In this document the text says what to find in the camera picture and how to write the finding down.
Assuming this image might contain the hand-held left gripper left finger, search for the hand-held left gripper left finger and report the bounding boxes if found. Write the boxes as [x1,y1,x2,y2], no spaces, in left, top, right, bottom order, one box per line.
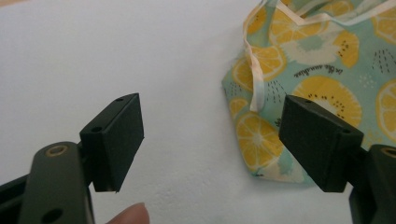
[78,92,146,193]

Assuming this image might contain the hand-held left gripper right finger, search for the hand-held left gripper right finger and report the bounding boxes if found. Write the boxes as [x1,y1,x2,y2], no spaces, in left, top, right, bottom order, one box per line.
[277,94,365,193]

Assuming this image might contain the fruit print drawstring cloth bag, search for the fruit print drawstring cloth bag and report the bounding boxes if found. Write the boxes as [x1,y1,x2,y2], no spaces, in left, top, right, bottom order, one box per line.
[221,0,396,185]

